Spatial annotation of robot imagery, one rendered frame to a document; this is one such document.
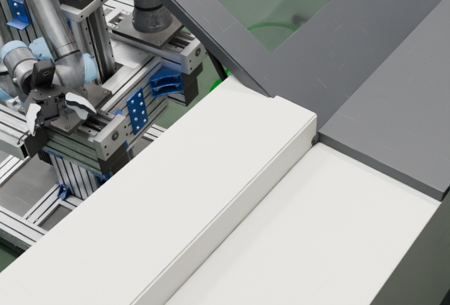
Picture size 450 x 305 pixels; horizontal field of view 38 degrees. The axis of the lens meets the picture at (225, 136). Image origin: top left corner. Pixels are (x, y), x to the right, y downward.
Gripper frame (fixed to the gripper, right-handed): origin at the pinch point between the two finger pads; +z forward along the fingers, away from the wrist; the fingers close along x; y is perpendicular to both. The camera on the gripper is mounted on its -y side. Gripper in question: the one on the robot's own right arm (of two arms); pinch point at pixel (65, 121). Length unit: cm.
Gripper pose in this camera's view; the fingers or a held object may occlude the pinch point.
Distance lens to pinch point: 150.4
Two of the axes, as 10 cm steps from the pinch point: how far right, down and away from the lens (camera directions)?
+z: 5.4, 5.8, -6.1
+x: -8.4, 3.2, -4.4
